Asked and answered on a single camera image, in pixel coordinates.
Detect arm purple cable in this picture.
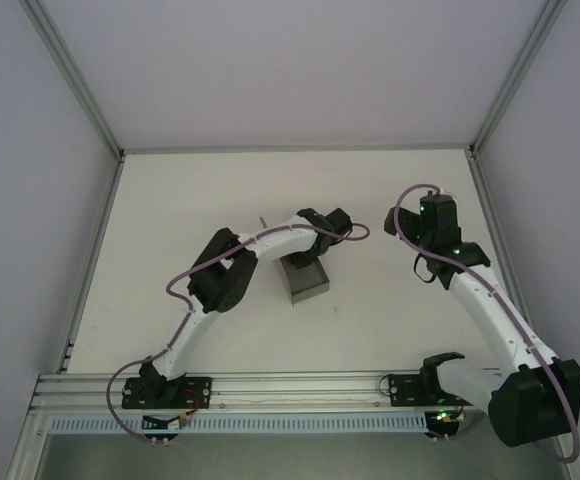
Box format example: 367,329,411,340
107,222,371,444
392,183,580,464

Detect small circuit board with wires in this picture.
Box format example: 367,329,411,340
142,409,194,432

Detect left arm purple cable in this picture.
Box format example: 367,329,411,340
107,222,371,444

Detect aluminium frame cross bar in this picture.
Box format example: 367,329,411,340
119,142,476,156

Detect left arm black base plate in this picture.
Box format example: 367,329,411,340
121,374,214,411

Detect white slotted cable duct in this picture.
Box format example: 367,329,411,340
49,412,429,434

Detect small circuit board green light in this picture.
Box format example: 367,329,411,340
432,407,469,426

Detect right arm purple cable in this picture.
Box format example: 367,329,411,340
392,183,580,464

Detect aluminium table side rail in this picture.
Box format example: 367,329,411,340
55,154,126,376

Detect aluminium frame post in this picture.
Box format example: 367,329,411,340
19,0,126,161
468,0,571,159

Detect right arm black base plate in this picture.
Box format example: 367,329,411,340
387,372,471,407

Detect aluminium mounting rail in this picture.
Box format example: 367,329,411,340
32,368,576,412

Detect grey paper box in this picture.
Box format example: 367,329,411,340
258,215,332,307

